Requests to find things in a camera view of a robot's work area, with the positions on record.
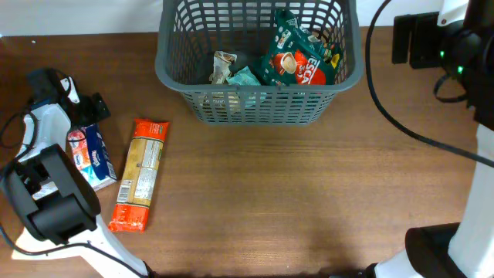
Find Kleenex tissue multipack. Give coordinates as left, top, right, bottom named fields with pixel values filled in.
left=67, top=124, right=117, bottom=191

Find orange spaghetti packet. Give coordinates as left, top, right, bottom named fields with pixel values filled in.
left=108, top=119, right=169, bottom=232

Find green Nescafe coffee bag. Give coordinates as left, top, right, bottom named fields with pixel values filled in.
left=254, top=9, right=343, bottom=86

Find brown snack bag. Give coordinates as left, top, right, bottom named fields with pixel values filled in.
left=209, top=51, right=237, bottom=85

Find teal small sachet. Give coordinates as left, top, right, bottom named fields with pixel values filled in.
left=226, top=66, right=261, bottom=86

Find beige packet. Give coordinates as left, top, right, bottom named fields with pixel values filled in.
left=11, top=228, right=80, bottom=260

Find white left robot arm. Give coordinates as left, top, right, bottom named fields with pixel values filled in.
left=1, top=98, right=156, bottom=277

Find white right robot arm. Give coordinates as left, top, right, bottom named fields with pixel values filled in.
left=365, top=0, right=493, bottom=278

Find grey plastic basket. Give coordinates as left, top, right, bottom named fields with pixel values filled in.
left=155, top=0, right=364, bottom=125

